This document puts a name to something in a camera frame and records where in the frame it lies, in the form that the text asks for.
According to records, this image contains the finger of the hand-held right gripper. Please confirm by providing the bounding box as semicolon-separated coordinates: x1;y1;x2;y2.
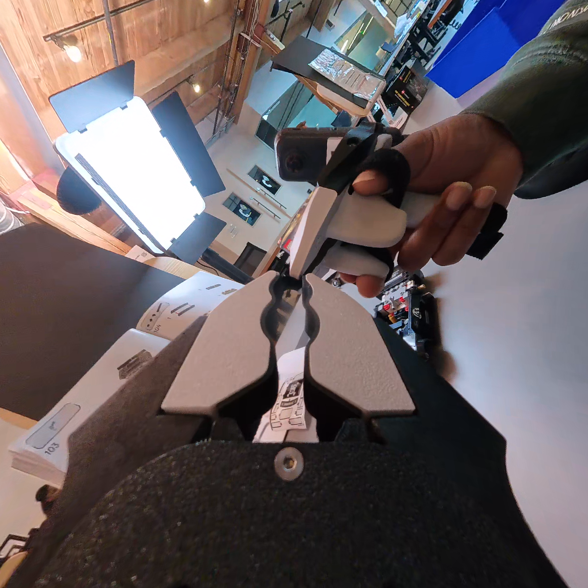
288;187;348;281

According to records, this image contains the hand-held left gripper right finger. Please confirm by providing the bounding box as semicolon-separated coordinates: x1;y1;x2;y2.
299;272;416;421

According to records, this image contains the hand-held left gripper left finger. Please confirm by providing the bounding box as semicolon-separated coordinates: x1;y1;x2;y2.
161;272;290;419

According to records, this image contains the sticker sheet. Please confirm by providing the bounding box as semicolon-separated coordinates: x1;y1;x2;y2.
253;276;319;443

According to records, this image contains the black lego car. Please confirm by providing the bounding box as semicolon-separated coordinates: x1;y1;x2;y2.
372;271;439;357

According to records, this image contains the lego instruction booklet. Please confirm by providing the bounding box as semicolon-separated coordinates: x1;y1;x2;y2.
9;271;244;488

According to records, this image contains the person's right hand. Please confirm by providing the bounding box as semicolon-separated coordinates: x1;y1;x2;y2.
352;112;524;297

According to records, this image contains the black light flap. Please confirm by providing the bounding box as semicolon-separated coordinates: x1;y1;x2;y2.
48;60;137;135
168;212;228;265
150;90;227;198

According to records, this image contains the white booklet stand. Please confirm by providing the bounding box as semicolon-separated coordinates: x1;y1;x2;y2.
308;46;387;104

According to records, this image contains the black flat panel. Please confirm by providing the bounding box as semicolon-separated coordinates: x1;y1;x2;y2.
0;224;186;421

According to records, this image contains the bright studio light panel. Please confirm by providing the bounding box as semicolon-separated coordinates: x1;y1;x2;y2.
54;97;208;254

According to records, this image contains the blue plastic bin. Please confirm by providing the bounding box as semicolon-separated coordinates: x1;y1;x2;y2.
428;0;566;98

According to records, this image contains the black round stand head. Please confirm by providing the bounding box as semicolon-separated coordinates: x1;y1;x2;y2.
55;166;104;216

